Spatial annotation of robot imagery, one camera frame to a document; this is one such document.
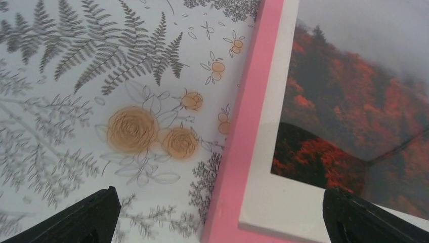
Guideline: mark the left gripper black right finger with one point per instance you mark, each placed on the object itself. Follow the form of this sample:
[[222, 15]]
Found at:
[[349, 218]]

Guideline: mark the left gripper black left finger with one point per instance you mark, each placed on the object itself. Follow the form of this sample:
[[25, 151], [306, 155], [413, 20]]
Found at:
[[93, 219]]

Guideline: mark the pink wooden photo frame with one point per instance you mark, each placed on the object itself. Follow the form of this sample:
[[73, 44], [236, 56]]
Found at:
[[249, 203]]

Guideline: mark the autumn forest photo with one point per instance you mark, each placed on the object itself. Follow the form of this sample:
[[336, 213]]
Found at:
[[355, 108]]

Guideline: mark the floral patterned table mat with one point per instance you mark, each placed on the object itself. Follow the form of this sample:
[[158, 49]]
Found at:
[[132, 94]]

